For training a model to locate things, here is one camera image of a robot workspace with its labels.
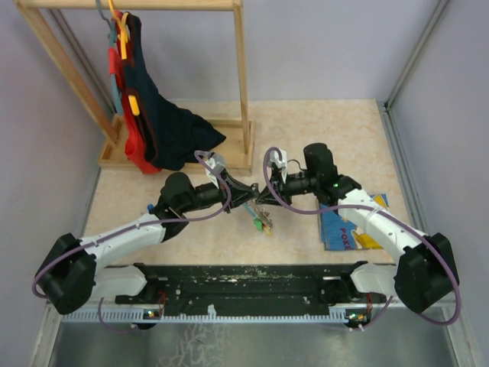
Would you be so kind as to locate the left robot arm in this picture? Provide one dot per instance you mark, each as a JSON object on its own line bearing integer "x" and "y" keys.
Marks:
{"x": 75, "y": 270}

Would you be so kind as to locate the teal hanger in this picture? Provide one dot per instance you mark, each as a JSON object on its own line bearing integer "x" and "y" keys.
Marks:
{"x": 116, "y": 95}

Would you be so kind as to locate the wooden clothes rack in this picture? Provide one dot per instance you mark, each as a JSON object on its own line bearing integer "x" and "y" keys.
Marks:
{"x": 238, "y": 147}

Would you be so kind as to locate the red garment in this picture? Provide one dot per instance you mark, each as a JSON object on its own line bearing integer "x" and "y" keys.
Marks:
{"x": 134, "y": 145}

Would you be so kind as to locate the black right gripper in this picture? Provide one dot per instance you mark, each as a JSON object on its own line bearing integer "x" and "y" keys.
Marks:
{"x": 277, "y": 184}

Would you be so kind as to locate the dark navy garment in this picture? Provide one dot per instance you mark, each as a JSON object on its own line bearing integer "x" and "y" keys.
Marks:
{"x": 172, "y": 134}

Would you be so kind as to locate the aluminium corner rail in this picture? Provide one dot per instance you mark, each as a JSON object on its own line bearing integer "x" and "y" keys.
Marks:
{"x": 417, "y": 52}

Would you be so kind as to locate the blue yellow booklet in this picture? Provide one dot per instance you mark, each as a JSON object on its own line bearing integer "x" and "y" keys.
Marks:
{"x": 340, "y": 235}

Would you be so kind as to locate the green key tag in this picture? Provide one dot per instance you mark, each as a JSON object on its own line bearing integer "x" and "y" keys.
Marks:
{"x": 259, "y": 225}

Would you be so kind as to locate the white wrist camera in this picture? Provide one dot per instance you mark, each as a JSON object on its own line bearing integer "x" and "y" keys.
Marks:
{"x": 216, "y": 165}
{"x": 278, "y": 158}

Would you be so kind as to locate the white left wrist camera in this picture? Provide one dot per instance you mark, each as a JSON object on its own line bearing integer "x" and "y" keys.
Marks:
{"x": 216, "y": 165}

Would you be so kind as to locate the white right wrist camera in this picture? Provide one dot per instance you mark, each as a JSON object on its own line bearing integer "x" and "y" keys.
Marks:
{"x": 278, "y": 158}

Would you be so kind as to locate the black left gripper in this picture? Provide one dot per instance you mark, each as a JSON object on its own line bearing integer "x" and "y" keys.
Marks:
{"x": 238, "y": 191}

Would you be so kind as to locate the yellow hanger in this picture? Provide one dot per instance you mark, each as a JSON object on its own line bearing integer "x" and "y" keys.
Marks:
{"x": 122, "y": 40}

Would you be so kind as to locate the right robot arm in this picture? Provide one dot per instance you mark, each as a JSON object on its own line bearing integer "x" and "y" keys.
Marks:
{"x": 423, "y": 270}

